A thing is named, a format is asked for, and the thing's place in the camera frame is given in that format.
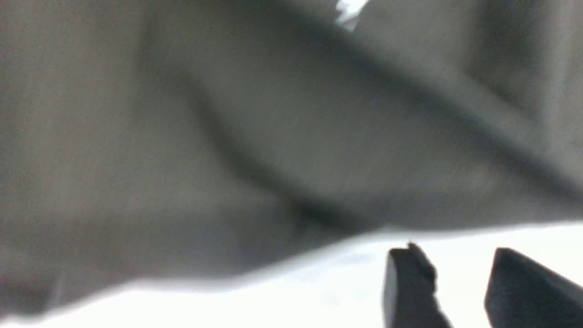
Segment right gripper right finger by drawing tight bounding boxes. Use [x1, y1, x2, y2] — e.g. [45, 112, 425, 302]
[484, 247, 583, 328]

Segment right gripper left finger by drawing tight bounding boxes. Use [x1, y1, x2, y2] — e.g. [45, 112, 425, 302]
[383, 242, 451, 328]

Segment dark gray long-sleeve shirt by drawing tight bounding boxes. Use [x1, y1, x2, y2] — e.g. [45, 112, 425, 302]
[1, 0, 582, 318]

